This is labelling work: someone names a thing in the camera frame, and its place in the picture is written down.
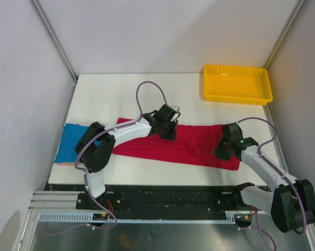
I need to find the yellow plastic tray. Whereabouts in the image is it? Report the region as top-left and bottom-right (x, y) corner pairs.
(203, 64), (273, 106)

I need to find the folded blue t shirt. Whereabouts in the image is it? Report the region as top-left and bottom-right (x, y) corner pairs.
(54, 123), (102, 164)

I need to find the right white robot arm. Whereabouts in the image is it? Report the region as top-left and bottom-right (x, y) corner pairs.
(213, 136), (315, 233)

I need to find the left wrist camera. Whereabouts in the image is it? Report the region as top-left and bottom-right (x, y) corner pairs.
(154, 104), (180, 122)

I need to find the grey slotted cable duct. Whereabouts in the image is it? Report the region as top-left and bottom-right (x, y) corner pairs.
(38, 211), (252, 224)

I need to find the aluminium frame post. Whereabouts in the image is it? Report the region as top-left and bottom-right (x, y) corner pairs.
(28, 0), (78, 79)
(263, 0), (310, 69)

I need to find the left aluminium frame post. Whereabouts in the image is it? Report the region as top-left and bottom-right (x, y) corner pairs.
(28, 0), (78, 79)

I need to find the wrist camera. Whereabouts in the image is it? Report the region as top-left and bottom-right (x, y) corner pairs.
(154, 104), (180, 122)
(221, 123), (243, 142)

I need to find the right aluminium frame post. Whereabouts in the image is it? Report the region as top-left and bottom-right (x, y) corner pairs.
(263, 0), (310, 69)

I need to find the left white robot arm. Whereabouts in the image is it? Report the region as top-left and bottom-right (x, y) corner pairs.
(74, 111), (181, 209)

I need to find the red polo shirt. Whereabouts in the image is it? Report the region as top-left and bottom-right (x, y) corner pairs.
(112, 124), (240, 171)

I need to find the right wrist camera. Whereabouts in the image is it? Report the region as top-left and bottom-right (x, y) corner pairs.
(221, 123), (243, 142)

